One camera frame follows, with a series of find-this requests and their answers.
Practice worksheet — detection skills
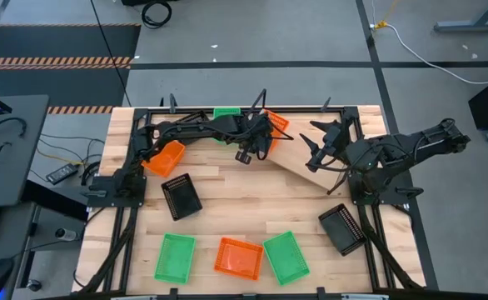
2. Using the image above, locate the thin black floor cable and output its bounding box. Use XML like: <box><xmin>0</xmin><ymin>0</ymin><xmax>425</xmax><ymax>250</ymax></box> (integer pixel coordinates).
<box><xmin>38</xmin><ymin>132</ymin><xmax>106</xmax><ymax>146</ymax></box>

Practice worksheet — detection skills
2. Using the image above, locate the white floor cable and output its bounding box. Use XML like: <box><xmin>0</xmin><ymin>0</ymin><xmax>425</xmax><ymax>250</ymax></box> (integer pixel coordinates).
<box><xmin>370</xmin><ymin>22</ymin><xmax>488</xmax><ymax>86</ymax></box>

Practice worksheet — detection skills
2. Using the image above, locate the black power adapter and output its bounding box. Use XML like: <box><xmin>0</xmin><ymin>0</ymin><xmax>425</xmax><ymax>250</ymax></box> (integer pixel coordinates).
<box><xmin>45</xmin><ymin>162</ymin><xmax>80</xmax><ymax>186</ymax></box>

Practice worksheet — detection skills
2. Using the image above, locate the orange slotted plastic basket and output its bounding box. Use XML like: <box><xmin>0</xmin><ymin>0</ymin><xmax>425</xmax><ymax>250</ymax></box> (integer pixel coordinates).
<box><xmin>213</xmin><ymin>237</ymin><xmax>265</xmax><ymax>282</ymax></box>
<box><xmin>142</xmin><ymin>139</ymin><xmax>187</xmax><ymax>178</ymax></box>
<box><xmin>263</xmin><ymin>108</ymin><xmax>291</xmax><ymax>153</ymax></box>

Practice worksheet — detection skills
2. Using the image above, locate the thin black hanging cable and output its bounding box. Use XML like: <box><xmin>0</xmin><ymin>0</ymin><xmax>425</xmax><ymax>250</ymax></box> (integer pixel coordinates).
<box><xmin>89</xmin><ymin>0</ymin><xmax>132</xmax><ymax>108</ymax></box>

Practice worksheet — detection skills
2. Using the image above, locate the black metal table frame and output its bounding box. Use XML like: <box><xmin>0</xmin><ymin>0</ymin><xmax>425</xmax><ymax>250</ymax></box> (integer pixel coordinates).
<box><xmin>72</xmin><ymin>94</ymin><xmax>427</xmax><ymax>300</ymax></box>

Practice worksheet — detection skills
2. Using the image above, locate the black slotted plastic basket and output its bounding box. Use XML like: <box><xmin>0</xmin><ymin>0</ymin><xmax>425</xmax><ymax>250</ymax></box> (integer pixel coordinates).
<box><xmin>317</xmin><ymin>202</ymin><xmax>368</xmax><ymax>257</ymax></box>
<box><xmin>176</xmin><ymin>109</ymin><xmax>210</xmax><ymax>125</ymax></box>
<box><xmin>161</xmin><ymin>172</ymin><xmax>204</xmax><ymax>222</ymax></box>

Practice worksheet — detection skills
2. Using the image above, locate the grey metal table leg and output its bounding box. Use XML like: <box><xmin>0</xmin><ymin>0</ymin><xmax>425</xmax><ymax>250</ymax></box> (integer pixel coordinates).
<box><xmin>432</xmin><ymin>0</ymin><xmax>488</xmax><ymax>33</ymax></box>

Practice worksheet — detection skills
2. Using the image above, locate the green slotted plastic basket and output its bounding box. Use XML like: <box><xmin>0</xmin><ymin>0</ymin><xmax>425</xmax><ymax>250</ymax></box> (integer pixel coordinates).
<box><xmin>262</xmin><ymin>230</ymin><xmax>311</xmax><ymax>287</ymax></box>
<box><xmin>153</xmin><ymin>232</ymin><xmax>197</xmax><ymax>285</ymax></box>
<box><xmin>212</xmin><ymin>107</ymin><xmax>242</xmax><ymax>145</ymax></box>

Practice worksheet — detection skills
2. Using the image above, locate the coiled black floor cable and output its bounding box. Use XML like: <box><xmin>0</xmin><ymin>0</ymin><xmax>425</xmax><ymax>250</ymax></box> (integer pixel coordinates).
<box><xmin>140</xmin><ymin>0</ymin><xmax>173</xmax><ymax>30</ymax></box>

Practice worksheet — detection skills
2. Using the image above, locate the small black silver camera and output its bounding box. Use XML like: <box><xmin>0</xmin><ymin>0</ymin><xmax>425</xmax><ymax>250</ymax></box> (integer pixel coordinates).
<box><xmin>54</xmin><ymin>227</ymin><xmax>80</xmax><ymax>243</ymax></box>

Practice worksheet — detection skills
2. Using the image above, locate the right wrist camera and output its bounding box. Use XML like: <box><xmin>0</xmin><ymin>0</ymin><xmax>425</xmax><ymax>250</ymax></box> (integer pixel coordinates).
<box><xmin>305</xmin><ymin>153</ymin><xmax>326</xmax><ymax>173</ymax></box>

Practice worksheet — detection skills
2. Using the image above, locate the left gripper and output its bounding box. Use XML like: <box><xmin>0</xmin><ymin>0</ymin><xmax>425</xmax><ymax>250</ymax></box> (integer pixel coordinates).
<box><xmin>237</xmin><ymin>113</ymin><xmax>295</xmax><ymax>162</ymax></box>

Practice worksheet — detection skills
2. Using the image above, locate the grey desk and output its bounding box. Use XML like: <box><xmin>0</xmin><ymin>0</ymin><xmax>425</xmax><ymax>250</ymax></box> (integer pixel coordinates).
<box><xmin>0</xmin><ymin>94</ymin><xmax>50</xmax><ymax>208</ymax></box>

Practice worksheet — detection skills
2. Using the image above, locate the black mat with hazard stripes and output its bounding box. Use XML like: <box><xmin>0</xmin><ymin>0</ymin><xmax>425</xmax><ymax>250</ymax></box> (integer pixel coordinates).
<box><xmin>0</xmin><ymin>22</ymin><xmax>142</xmax><ymax>116</ymax></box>

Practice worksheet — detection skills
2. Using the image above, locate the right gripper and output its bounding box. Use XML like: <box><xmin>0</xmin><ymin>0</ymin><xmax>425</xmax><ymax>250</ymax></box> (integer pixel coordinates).
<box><xmin>298</xmin><ymin>117</ymin><xmax>354</xmax><ymax>163</ymax></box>

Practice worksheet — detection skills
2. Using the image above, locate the wooden shelf with black frame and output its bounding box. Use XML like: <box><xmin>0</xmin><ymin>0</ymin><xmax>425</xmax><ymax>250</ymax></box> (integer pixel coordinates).
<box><xmin>240</xmin><ymin>88</ymin><xmax>351</xmax><ymax>196</ymax></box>

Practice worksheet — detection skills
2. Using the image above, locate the thin yellow floor cable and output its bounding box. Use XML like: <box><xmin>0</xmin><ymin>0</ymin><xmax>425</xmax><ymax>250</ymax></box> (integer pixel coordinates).
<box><xmin>35</xmin><ymin>146</ymin><xmax>85</xmax><ymax>167</ymax></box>

